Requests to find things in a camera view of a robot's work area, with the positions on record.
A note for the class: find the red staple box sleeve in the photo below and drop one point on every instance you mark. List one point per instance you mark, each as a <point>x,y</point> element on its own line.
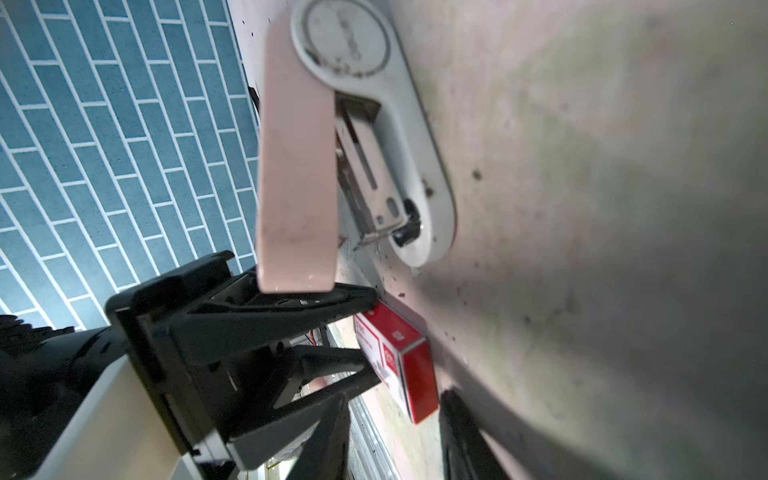
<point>400,356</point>

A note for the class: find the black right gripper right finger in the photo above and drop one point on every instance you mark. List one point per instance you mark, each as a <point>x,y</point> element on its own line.
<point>465,453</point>

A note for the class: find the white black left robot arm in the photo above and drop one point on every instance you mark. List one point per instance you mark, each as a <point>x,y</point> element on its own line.
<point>46,375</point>

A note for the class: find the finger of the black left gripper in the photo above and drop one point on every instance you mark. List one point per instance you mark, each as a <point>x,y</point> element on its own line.
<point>276,418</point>
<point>209,331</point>

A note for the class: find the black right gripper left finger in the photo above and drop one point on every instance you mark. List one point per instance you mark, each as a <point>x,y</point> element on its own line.
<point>325,455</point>

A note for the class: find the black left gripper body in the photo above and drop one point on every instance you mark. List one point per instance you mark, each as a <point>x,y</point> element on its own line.
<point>198,405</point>

